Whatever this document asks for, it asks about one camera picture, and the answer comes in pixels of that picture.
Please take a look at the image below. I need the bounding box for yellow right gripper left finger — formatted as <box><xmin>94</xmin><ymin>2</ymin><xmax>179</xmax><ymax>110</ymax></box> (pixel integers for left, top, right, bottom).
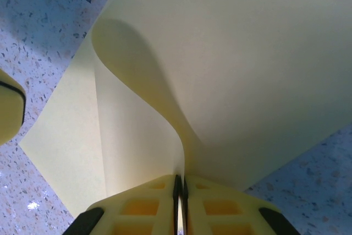
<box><xmin>63</xmin><ymin>174</ymin><xmax>183</xmax><ymax>235</ymax></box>

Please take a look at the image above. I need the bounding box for pale yellow paper sheet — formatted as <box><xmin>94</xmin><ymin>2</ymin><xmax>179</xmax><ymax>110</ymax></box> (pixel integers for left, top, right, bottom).
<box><xmin>19</xmin><ymin>0</ymin><xmax>352</xmax><ymax>219</ymax></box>

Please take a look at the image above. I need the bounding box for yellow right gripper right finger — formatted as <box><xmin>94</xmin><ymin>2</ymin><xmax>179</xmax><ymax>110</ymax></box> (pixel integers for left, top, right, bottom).
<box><xmin>183</xmin><ymin>174</ymin><xmax>300</xmax><ymax>235</ymax></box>

